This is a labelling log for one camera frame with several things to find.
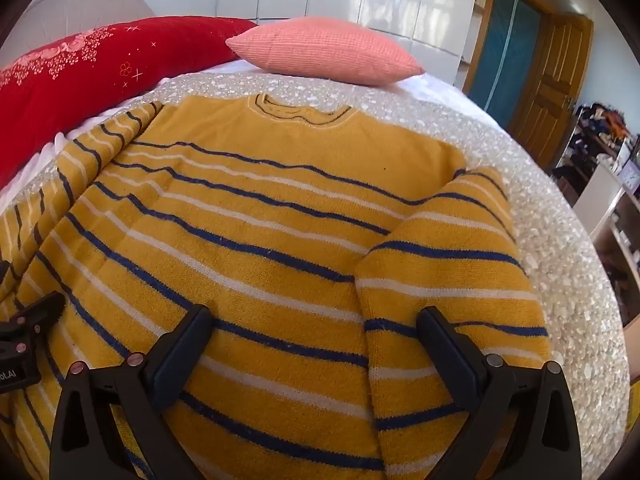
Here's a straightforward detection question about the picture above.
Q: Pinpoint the brown wooden door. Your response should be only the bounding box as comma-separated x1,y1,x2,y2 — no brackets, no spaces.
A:
506,12,594,170

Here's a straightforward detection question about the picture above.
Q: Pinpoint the red floral pillow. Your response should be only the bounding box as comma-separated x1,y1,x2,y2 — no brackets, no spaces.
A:
0,16,259,192

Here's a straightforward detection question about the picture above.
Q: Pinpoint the white glossy wardrobe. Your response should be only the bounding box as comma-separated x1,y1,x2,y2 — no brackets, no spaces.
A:
217,0,484,87

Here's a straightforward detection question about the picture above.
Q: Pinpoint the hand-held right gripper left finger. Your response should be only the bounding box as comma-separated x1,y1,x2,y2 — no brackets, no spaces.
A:
49,304,216,480

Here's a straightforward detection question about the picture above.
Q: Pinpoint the teal glass door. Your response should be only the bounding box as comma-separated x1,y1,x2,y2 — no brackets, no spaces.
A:
462,0,560,132

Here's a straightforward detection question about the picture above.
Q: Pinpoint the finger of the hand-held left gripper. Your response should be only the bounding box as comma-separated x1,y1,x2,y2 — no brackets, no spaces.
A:
0,291,66,348

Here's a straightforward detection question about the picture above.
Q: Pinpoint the pile of dark clothes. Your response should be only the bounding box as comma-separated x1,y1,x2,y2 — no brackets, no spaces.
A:
551,102,638,196

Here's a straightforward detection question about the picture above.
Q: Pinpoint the yellow striped knit sweater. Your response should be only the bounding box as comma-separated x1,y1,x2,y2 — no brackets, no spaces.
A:
0,94,551,480

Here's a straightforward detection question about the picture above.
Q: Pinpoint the pink corduroy pillow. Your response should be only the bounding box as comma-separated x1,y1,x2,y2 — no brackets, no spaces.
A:
225,16,426,86

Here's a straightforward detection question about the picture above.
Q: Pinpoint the white cabinet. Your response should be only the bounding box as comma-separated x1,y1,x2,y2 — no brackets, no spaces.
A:
572,159,640,313

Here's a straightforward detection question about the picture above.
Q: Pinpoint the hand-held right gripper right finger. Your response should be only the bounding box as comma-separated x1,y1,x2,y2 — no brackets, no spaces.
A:
417,306,583,480

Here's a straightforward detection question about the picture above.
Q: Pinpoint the pale padded headboard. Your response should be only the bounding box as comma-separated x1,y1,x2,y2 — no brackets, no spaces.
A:
9,0,156,57

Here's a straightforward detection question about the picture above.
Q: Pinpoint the beige heart-print quilt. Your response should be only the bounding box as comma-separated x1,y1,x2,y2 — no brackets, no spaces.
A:
0,70,632,443

